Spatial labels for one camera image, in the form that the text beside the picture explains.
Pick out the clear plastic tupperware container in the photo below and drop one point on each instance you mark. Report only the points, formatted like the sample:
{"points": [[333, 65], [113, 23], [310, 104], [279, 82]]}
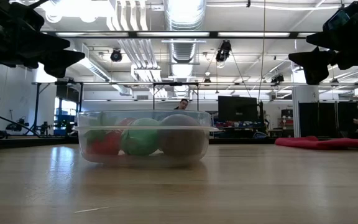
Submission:
{"points": [[204, 128]]}

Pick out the red toy tomato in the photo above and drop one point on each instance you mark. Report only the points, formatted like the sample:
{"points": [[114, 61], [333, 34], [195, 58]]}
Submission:
{"points": [[106, 146]]}

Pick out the smooth green toy vegetable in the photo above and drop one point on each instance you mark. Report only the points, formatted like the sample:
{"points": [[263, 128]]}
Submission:
{"points": [[140, 137]]}

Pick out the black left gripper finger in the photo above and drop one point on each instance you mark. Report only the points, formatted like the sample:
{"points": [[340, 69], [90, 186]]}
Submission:
{"points": [[48, 42], [61, 60]]}

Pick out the brown toy kiwi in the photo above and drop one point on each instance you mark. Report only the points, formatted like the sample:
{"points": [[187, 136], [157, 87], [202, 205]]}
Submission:
{"points": [[182, 137]]}

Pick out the black monitor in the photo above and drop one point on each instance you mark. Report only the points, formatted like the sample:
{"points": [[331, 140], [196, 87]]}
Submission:
{"points": [[237, 109]]}

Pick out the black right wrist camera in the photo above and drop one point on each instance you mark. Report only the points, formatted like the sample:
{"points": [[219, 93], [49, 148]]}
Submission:
{"points": [[337, 20]]}

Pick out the red folded cloth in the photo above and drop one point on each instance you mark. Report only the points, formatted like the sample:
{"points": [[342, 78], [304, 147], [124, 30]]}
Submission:
{"points": [[322, 143]]}

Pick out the red toy strawberry broad leaves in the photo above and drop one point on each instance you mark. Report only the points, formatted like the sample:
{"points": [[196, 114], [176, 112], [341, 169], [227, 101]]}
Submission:
{"points": [[126, 121]]}

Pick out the black hanging device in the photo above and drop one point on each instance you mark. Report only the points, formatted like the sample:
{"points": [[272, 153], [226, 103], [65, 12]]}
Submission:
{"points": [[224, 51], [116, 56]]}

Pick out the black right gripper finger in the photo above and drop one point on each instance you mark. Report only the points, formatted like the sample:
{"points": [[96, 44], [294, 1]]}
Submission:
{"points": [[317, 63], [325, 40]]}

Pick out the black partition panel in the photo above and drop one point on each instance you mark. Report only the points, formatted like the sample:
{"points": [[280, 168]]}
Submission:
{"points": [[328, 119]]}

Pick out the silver ventilation duct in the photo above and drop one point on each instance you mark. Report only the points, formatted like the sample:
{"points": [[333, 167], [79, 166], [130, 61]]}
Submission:
{"points": [[183, 15]]}

